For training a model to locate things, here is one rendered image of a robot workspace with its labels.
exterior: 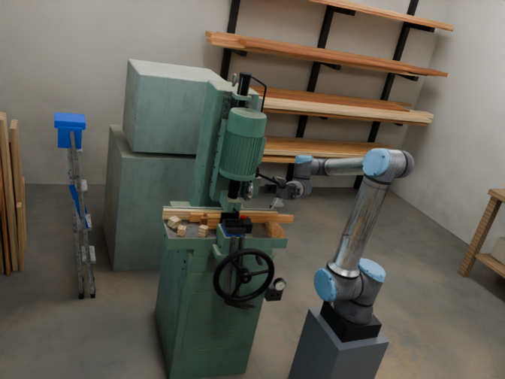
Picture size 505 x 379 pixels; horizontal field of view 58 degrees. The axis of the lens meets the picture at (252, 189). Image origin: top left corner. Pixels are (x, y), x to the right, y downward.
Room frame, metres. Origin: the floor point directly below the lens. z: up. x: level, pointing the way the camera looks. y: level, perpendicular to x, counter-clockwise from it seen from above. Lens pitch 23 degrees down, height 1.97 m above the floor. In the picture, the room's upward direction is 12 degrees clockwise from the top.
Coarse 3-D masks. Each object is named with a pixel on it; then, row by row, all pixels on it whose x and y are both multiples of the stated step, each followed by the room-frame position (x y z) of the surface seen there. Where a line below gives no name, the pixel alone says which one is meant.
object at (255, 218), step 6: (192, 216) 1.95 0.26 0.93; (198, 216) 1.96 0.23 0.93; (246, 216) 2.06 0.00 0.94; (252, 216) 2.07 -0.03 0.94; (258, 216) 2.09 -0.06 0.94; (264, 216) 2.10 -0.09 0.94; (270, 216) 2.11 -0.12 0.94; (276, 216) 2.13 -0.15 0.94; (282, 216) 2.14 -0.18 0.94; (288, 216) 2.16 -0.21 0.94; (252, 222) 2.08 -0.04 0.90; (258, 222) 2.09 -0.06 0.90; (264, 222) 2.10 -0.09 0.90; (282, 222) 2.14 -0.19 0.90; (288, 222) 2.16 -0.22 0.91
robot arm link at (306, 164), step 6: (300, 156) 2.22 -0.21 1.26; (306, 156) 2.21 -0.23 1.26; (312, 156) 2.24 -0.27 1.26; (300, 162) 2.20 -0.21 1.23; (306, 162) 2.20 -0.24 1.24; (312, 162) 2.22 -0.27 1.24; (318, 162) 2.24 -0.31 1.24; (294, 168) 2.22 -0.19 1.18; (300, 168) 2.19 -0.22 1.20; (306, 168) 2.19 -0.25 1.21; (312, 168) 2.21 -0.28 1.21; (318, 168) 2.23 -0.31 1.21; (294, 174) 2.20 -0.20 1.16; (300, 174) 2.18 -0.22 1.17; (306, 174) 2.18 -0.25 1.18; (312, 174) 2.24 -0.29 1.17
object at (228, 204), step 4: (224, 192) 2.08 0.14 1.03; (220, 196) 2.09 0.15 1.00; (224, 196) 2.04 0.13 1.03; (220, 200) 2.08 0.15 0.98; (224, 200) 2.03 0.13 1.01; (228, 200) 1.99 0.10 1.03; (232, 200) 2.00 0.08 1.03; (236, 200) 2.01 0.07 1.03; (220, 204) 2.07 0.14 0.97; (224, 204) 2.02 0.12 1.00; (228, 204) 1.98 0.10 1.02; (232, 204) 1.98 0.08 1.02; (236, 204) 1.99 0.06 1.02; (240, 204) 2.00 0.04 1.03; (224, 208) 2.01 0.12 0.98; (228, 208) 1.98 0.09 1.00; (232, 208) 1.99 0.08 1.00; (236, 208) 1.99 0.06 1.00
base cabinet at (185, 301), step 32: (160, 288) 2.25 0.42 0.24; (192, 288) 1.81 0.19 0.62; (224, 288) 1.88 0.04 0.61; (256, 288) 1.95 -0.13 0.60; (160, 320) 2.14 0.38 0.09; (192, 320) 1.82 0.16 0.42; (224, 320) 1.89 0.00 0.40; (256, 320) 1.97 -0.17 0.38; (192, 352) 1.83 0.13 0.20; (224, 352) 1.90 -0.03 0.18
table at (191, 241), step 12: (168, 228) 1.84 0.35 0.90; (192, 228) 1.89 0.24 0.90; (252, 228) 2.02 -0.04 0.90; (168, 240) 1.76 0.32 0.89; (180, 240) 1.78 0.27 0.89; (192, 240) 1.80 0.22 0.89; (204, 240) 1.82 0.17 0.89; (216, 240) 1.84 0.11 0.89; (264, 240) 1.94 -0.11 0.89; (276, 240) 1.96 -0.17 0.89; (216, 252) 1.77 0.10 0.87
